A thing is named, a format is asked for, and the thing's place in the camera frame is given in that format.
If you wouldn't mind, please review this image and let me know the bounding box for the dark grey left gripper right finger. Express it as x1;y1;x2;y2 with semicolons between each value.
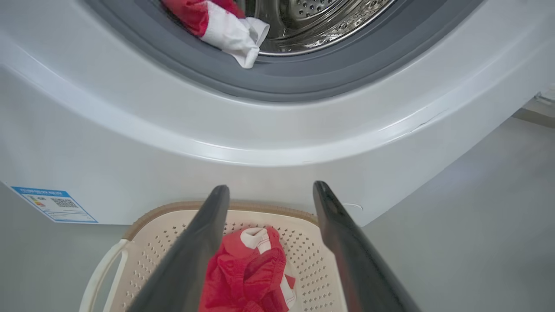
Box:
313;181;421;312

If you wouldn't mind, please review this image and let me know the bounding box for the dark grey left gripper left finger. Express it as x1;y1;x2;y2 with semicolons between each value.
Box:
126;185;230;312

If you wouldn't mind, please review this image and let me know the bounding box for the red and white garment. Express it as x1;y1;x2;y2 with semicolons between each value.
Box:
198;226;297;312

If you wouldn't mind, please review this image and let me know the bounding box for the white cloth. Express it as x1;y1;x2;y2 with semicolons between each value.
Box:
160;0;270;69

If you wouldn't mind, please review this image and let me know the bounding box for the cream perforated laundry basket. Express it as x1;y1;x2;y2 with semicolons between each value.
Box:
79;201;349;312

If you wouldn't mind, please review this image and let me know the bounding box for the white washing machine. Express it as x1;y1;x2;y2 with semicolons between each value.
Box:
0;0;555;226

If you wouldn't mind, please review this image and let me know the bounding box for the grey rubber door gasket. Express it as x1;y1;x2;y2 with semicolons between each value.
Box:
82;0;484;103

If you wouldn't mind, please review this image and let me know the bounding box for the blue energy label sticker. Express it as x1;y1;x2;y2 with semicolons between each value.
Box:
11;186;98;224

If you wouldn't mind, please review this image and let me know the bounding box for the perforated steel washer drum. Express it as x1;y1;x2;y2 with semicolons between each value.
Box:
234;0;397;57

